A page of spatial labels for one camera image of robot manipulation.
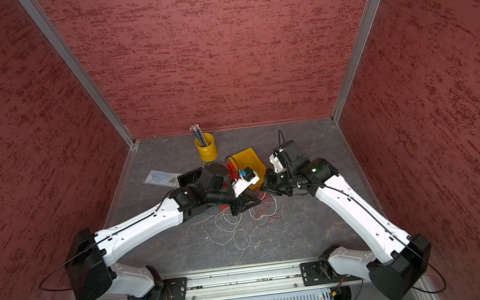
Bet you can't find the corner aluminium post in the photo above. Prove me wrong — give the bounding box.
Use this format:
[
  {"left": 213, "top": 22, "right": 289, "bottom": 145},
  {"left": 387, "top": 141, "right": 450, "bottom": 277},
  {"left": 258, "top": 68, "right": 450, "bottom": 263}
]
[
  {"left": 18, "top": 0, "right": 137, "bottom": 150},
  {"left": 331, "top": 0, "right": 381, "bottom": 126}
]

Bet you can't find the red plastic bin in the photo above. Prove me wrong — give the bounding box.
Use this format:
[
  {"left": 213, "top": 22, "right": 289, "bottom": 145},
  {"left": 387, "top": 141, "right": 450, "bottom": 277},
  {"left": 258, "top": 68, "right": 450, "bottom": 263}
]
[{"left": 225, "top": 159, "right": 240, "bottom": 185}]

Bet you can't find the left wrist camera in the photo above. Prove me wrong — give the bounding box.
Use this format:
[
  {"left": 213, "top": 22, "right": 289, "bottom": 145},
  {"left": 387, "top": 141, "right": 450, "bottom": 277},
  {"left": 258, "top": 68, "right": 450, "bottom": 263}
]
[{"left": 232, "top": 167, "right": 260, "bottom": 198}]

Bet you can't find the yellow metal cup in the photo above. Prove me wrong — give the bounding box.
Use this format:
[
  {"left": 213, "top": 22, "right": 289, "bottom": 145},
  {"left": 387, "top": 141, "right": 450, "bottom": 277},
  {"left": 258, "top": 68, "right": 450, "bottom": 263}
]
[{"left": 195, "top": 133, "right": 219, "bottom": 162}]

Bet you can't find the bundle of metal rods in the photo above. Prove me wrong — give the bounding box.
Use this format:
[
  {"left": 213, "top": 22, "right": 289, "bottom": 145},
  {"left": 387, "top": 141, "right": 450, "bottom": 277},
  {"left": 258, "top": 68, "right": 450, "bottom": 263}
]
[{"left": 189, "top": 124, "right": 208, "bottom": 147}]

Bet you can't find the red cable tangle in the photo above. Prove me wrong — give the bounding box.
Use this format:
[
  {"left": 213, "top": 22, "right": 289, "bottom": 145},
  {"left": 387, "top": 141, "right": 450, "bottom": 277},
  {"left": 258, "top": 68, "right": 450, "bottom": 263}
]
[{"left": 253, "top": 189, "right": 284, "bottom": 230}]

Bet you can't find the white cable tangle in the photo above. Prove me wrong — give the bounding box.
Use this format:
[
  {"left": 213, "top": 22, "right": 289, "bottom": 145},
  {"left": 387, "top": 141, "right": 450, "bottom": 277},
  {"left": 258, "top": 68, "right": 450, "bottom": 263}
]
[{"left": 197, "top": 190, "right": 284, "bottom": 256}]

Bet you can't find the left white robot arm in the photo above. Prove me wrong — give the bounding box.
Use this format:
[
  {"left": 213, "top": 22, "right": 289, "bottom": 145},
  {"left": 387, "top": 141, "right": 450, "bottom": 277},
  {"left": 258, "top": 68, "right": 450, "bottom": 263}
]
[{"left": 65, "top": 163, "right": 261, "bottom": 300}]

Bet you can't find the clear plastic bag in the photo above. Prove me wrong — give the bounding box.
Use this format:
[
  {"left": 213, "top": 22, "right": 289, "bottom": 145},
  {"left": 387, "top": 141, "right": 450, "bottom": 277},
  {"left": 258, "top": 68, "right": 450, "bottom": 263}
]
[{"left": 144, "top": 170, "right": 181, "bottom": 188}]

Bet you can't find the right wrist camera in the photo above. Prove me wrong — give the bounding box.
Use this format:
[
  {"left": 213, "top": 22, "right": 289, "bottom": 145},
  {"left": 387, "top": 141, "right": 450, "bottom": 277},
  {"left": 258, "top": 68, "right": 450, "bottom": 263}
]
[{"left": 269, "top": 149, "right": 287, "bottom": 174}]

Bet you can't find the yellow plastic bin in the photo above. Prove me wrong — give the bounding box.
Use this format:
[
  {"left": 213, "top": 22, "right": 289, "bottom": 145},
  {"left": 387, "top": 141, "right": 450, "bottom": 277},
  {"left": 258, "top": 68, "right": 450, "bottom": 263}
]
[{"left": 229, "top": 148, "right": 266, "bottom": 190}]

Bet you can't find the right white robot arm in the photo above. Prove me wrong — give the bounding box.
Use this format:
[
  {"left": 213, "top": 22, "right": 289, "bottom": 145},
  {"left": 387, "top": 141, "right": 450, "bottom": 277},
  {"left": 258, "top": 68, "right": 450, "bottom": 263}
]
[{"left": 262, "top": 140, "right": 432, "bottom": 300}]

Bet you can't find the right corner aluminium post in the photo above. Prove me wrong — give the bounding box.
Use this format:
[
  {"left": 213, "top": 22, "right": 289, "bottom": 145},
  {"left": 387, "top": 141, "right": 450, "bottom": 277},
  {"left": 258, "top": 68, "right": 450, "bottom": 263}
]
[{"left": 331, "top": 0, "right": 381, "bottom": 126}]

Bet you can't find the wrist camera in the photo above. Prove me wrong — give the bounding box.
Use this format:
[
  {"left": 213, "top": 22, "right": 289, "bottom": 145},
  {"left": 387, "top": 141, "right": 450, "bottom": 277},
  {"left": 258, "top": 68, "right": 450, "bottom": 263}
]
[
  {"left": 232, "top": 167, "right": 260, "bottom": 198},
  {"left": 269, "top": 149, "right": 287, "bottom": 174}
]

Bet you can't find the black plastic bin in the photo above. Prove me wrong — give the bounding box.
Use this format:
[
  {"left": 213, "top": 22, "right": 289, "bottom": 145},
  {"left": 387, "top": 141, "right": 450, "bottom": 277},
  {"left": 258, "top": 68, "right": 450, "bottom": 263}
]
[{"left": 178, "top": 167, "right": 202, "bottom": 187}]

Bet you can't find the left corner aluminium post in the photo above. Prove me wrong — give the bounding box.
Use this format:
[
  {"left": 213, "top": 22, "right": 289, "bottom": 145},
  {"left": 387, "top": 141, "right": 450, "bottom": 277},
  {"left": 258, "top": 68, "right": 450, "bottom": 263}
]
[{"left": 18, "top": 0, "right": 137, "bottom": 150}]

